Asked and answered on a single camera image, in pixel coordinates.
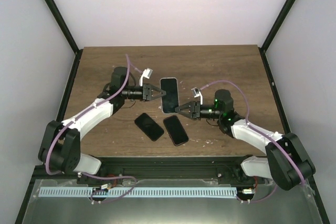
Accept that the right black frame post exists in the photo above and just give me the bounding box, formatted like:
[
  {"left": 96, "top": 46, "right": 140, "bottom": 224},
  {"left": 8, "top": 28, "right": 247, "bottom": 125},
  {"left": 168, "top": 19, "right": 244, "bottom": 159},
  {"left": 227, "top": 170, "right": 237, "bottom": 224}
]
[{"left": 259, "top": 0, "right": 296, "bottom": 53}]

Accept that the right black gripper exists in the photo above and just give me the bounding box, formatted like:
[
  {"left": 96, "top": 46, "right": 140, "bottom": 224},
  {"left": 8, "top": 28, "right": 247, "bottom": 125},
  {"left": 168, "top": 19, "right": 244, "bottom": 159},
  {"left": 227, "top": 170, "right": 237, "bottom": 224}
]
[{"left": 175, "top": 101, "right": 222, "bottom": 121}]

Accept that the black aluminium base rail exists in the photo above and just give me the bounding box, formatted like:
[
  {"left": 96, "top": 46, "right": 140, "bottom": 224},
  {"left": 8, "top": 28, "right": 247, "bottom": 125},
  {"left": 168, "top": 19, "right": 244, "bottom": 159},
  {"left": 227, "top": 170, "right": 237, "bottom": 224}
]
[{"left": 31, "top": 155, "right": 312, "bottom": 185}]

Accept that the left black frame post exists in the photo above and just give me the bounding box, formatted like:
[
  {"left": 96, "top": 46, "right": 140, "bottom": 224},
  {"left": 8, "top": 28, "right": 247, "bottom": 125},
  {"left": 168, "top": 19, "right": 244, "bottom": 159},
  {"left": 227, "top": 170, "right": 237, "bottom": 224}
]
[{"left": 44, "top": 0, "right": 80, "bottom": 55}]

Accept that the pink phone black screen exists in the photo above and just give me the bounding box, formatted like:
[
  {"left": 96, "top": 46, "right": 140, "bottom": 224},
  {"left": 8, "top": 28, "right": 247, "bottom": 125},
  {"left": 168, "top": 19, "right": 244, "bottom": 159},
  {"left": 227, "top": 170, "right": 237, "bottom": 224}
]
[{"left": 164, "top": 116, "right": 188, "bottom": 145}]

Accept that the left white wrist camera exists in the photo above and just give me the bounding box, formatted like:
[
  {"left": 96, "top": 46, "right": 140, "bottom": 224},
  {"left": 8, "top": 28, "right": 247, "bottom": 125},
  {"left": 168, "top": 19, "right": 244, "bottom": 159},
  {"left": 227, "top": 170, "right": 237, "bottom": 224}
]
[{"left": 139, "top": 68, "right": 153, "bottom": 87}]

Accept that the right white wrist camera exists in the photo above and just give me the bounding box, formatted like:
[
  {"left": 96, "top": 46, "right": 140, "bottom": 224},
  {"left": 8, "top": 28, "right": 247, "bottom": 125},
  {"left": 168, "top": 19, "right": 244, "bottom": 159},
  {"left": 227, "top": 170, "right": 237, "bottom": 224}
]
[{"left": 191, "top": 88, "right": 203, "bottom": 105}]

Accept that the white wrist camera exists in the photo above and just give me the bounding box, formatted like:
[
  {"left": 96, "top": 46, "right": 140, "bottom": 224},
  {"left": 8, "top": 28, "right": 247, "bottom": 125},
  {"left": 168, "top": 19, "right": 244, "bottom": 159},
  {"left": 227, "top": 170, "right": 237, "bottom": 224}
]
[
  {"left": 139, "top": 68, "right": 153, "bottom": 87},
  {"left": 191, "top": 88, "right": 203, "bottom": 105}
]

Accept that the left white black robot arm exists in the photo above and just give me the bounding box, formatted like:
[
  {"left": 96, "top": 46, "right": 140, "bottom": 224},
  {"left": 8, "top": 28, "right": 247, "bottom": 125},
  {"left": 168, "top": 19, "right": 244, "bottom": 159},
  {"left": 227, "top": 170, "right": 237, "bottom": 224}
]
[{"left": 38, "top": 67, "right": 166, "bottom": 184}]

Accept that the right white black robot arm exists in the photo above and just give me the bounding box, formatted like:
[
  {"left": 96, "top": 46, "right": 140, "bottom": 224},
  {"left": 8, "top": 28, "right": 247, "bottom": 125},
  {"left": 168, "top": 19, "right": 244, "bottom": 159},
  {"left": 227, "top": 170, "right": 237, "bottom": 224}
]
[{"left": 175, "top": 89, "right": 316, "bottom": 190}]

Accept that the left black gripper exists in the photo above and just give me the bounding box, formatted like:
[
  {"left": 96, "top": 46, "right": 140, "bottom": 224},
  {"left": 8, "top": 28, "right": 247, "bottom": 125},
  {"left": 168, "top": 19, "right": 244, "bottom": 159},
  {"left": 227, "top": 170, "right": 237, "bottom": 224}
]
[{"left": 122, "top": 83, "right": 166, "bottom": 101}]

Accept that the black phone case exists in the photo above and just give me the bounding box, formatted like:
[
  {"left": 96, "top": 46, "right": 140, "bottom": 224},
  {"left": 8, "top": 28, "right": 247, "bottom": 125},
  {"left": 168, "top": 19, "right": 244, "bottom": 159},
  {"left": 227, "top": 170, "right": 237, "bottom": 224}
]
[
  {"left": 162, "top": 115, "right": 190, "bottom": 146},
  {"left": 134, "top": 113, "right": 164, "bottom": 142}
]

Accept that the clear magsafe phone case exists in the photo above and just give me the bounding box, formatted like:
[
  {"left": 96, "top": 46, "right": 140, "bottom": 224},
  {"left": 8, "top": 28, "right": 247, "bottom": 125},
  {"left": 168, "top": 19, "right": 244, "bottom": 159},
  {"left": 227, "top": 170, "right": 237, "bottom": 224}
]
[{"left": 159, "top": 77, "right": 181, "bottom": 114}]

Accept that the light blue slotted cable duct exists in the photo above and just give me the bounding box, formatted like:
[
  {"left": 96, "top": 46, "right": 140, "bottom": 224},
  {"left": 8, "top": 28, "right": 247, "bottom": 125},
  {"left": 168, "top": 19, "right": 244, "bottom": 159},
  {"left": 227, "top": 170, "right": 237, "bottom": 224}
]
[{"left": 38, "top": 187, "right": 237, "bottom": 199}]

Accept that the black frame post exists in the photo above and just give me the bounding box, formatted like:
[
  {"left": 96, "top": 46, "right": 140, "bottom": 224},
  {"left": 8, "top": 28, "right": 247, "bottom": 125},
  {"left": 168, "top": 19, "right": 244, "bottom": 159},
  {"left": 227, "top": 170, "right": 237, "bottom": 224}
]
[
  {"left": 259, "top": 0, "right": 296, "bottom": 53},
  {"left": 44, "top": 0, "right": 80, "bottom": 55}
]

